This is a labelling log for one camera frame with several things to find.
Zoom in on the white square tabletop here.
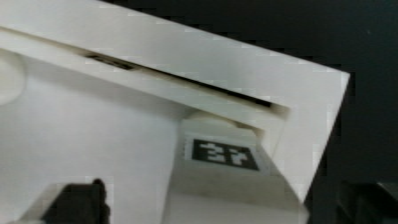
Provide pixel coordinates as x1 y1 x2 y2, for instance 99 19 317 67
0 26 294 224

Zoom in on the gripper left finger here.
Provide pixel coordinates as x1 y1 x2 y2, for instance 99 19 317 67
17 178 114 224

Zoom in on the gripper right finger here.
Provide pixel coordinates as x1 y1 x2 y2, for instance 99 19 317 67
337 182 398 224

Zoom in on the white U-shaped fence wall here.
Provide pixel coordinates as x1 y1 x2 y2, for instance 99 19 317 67
0 0 351 196

